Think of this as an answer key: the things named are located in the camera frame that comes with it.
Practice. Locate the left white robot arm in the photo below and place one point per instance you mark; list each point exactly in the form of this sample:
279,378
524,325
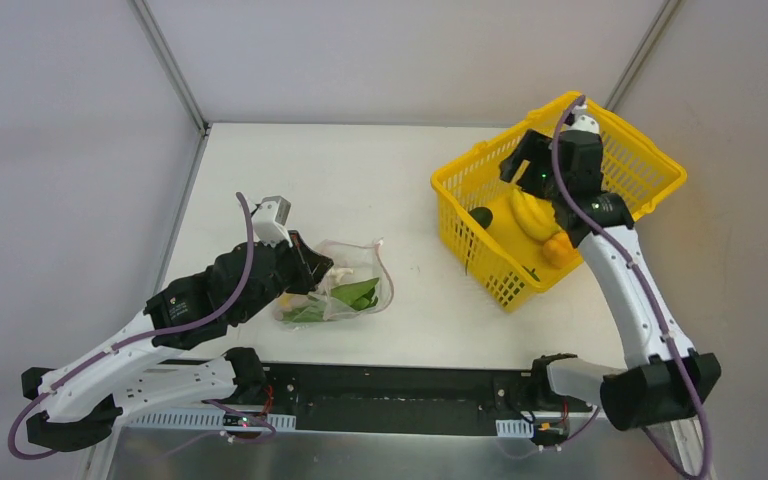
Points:
79,405

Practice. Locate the dark green avocado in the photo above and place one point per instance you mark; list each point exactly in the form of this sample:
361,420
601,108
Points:
483,216

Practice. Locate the yellow plastic basket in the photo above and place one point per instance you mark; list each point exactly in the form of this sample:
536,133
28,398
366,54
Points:
498,202

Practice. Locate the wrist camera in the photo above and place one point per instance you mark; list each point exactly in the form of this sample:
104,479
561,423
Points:
269,220
584,122

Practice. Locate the clear pink-dotted zip bag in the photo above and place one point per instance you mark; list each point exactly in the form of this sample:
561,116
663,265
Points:
366,261

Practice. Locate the green leaf vegetable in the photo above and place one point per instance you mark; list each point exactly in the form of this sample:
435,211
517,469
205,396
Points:
340,302

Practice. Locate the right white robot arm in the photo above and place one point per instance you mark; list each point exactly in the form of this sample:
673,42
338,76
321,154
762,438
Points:
665,377

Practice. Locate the white garlic bulb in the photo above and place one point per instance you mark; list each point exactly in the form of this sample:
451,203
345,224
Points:
335,275

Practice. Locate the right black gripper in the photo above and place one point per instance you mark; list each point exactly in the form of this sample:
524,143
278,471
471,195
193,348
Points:
525,162

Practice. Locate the orange bell pepper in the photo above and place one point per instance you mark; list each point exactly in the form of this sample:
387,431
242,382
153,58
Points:
559,251

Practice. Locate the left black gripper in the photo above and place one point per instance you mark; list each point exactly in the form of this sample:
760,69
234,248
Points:
300,259

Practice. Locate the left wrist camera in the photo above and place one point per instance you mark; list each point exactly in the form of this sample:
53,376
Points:
269,220

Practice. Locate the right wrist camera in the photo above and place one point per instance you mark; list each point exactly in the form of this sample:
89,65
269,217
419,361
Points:
584,122

